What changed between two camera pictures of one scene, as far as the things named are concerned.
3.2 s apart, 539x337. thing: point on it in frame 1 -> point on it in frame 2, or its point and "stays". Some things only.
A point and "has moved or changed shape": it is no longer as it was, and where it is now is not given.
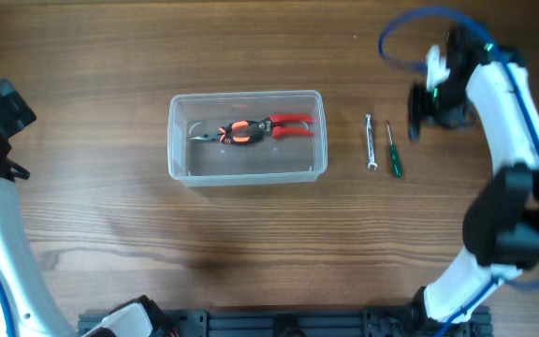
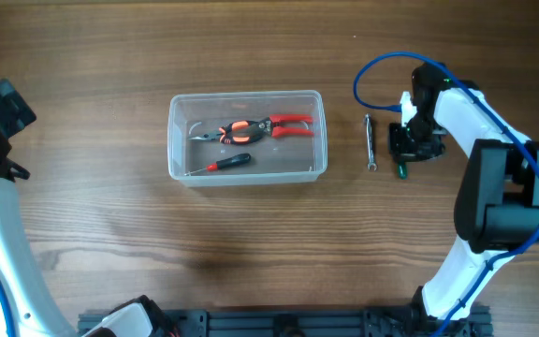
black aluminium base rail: (370, 322) stays
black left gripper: (6, 106) stays
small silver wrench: (370, 143) stays
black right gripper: (417, 111) -> (400, 152)
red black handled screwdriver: (415, 131) has moved or changed shape
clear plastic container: (247, 138) stays
